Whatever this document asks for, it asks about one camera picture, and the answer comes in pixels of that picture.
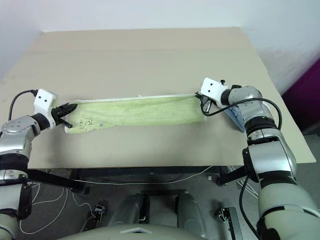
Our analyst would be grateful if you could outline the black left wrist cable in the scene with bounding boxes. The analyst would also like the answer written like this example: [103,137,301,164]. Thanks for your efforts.
[8,89,38,119]

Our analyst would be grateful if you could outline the light grey robot torso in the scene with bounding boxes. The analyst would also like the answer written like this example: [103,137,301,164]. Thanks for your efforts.
[54,220,209,240]

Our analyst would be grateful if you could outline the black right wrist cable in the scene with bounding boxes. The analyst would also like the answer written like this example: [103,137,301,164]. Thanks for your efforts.
[205,97,284,131]

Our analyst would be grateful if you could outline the purple panel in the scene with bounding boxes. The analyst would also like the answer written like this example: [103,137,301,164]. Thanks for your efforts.
[281,57,320,136]

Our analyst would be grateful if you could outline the black table frame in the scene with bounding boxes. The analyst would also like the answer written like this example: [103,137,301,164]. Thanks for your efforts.
[26,164,251,194]

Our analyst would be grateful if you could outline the thin white rods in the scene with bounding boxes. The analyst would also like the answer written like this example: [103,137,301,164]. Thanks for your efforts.
[235,178,259,199]

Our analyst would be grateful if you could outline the black chrome floor bracket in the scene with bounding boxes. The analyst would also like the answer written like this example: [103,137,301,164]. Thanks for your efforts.
[92,204,107,224]
[215,206,244,240]

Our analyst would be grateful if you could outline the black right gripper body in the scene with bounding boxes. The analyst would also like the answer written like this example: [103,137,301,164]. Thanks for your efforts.
[198,92,214,106]

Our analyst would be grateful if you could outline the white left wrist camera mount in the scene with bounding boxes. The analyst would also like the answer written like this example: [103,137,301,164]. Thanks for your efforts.
[33,88,58,129]

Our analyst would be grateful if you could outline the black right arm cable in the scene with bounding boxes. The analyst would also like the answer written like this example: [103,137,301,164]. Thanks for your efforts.
[238,174,260,233]

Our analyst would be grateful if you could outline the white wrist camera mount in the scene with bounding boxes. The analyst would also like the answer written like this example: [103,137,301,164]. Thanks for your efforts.
[33,88,58,129]
[198,77,230,109]

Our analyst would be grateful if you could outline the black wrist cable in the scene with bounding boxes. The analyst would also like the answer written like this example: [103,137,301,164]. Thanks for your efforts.
[205,97,284,131]
[8,89,38,119]

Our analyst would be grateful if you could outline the dark grey rounded shape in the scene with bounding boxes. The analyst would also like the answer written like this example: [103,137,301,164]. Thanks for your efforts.
[176,191,208,239]
[109,193,151,229]

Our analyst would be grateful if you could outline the light green towel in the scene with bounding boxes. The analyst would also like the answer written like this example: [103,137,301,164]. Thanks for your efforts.
[64,93,207,135]

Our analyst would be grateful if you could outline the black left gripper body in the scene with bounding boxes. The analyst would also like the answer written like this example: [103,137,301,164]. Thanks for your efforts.
[51,105,67,125]

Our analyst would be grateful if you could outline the thin white floor cable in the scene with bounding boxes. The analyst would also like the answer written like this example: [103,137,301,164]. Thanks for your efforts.
[19,164,221,235]

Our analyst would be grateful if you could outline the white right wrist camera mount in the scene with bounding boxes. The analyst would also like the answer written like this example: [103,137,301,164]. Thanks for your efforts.
[198,77,230,109]

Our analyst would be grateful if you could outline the light blue cloth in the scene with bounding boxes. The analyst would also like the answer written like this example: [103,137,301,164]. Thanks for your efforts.
[223,104,247,133]

